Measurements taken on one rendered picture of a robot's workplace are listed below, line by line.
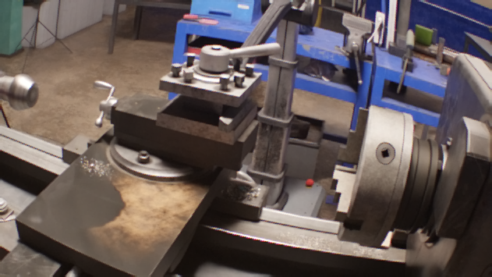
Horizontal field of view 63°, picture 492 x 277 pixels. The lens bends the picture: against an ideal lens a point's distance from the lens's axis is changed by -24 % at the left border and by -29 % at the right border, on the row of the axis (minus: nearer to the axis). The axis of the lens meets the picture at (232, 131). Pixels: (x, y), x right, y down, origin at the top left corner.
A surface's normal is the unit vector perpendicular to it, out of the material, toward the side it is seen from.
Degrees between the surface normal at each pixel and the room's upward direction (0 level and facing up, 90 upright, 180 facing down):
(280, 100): 90
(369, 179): 64
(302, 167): 90
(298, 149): 90
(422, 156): 26
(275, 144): 90
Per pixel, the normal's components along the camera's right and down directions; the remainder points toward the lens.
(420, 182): -0.16, -0.18
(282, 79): -0.32, 0.36
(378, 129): -0.02, -0.62
